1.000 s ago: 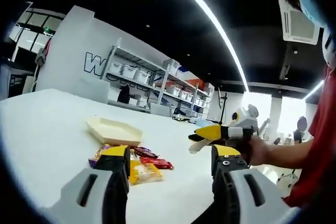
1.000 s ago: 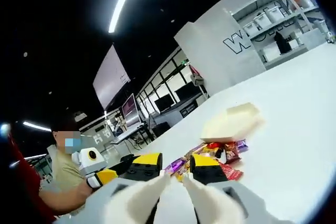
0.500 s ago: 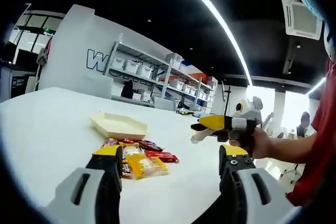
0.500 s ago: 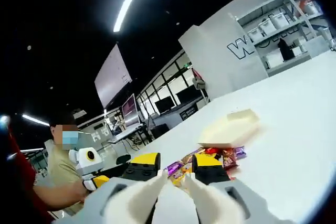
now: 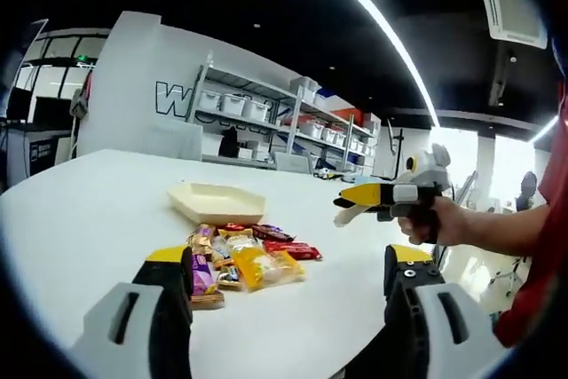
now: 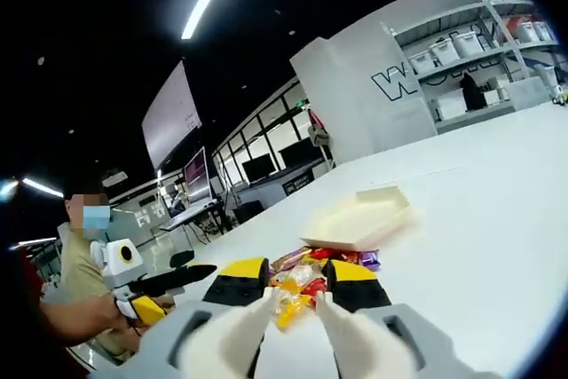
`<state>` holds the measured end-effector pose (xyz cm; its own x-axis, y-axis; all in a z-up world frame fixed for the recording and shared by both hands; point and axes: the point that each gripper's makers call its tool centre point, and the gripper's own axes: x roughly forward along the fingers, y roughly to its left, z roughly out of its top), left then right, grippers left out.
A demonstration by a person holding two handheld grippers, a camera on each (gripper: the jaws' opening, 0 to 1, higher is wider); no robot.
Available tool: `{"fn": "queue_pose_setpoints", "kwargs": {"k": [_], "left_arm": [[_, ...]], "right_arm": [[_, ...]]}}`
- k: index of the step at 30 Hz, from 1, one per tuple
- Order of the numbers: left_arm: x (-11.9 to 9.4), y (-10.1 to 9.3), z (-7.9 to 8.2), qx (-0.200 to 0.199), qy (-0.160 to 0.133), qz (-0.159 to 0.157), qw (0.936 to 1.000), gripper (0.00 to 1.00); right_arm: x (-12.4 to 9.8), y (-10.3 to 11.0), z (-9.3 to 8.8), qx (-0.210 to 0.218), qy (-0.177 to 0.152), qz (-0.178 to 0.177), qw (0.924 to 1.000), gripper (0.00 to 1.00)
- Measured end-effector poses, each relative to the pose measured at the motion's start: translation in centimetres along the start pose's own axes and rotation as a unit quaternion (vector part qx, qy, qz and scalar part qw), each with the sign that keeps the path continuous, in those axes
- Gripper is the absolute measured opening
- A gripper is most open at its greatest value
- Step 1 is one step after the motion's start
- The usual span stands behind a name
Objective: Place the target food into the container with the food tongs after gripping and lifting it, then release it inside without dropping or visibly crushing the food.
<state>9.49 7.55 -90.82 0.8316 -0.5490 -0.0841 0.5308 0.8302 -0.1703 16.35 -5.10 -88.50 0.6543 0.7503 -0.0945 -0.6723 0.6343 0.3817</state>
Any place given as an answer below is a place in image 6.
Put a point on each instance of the yellow clear food packet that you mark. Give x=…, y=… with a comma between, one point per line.
x=288, y=308

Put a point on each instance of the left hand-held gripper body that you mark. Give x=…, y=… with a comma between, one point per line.
x=111, y=263

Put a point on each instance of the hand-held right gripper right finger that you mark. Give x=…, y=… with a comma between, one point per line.
x=355, y=290

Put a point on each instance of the set of white storage bins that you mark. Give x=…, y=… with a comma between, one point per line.
x=468, y=44

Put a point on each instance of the grey chair backrest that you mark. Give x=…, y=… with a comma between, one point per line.
x=530, y=94
x=412, y=123

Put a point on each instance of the dark grey counter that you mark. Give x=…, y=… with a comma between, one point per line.
x=302, y=183

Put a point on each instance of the black bag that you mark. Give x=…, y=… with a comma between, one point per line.
x=474, y=92

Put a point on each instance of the black computer monitor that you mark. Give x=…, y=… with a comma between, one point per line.
x=258, y=168
x=299, y=155

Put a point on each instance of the grey red hanging bag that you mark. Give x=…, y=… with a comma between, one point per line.
x=318, y=132

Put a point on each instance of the tall monitor on stand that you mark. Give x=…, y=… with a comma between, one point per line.
x=197, y=175

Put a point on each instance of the small yellow white gadget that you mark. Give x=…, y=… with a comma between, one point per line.
x=560, y=98

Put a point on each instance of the grey metal shelving rack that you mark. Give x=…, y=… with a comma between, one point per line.
x=475, y=113

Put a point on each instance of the beige plastic food tongs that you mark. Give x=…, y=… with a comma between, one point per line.
x=231, y=334

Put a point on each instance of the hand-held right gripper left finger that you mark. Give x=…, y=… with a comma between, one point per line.
x=235, y=286

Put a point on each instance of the pile of snack food packets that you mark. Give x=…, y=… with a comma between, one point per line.
x=302, y=272

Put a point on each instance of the beige hexagonal food container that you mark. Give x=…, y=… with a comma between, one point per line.
x=355, y=223

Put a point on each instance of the white side desk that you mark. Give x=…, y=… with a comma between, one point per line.
x=186, y=217

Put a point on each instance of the large hanging display screen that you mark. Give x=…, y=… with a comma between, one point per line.
x=171, y=117

